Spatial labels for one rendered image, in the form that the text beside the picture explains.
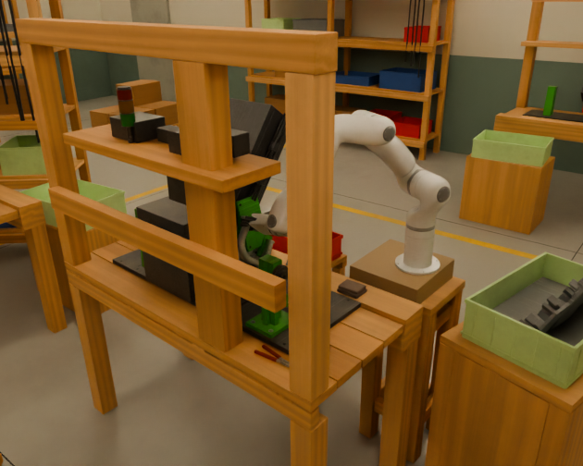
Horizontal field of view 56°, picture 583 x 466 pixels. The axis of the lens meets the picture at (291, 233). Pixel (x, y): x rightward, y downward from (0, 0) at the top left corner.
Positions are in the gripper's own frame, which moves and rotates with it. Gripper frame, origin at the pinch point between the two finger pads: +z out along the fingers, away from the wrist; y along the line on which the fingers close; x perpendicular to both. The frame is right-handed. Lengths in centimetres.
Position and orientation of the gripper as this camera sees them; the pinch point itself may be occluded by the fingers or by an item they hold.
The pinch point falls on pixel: (248, 225)
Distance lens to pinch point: 214.9
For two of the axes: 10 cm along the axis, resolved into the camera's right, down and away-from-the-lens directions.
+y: -6.1, -4.5, -6.5
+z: -7.3, -0.1, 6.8
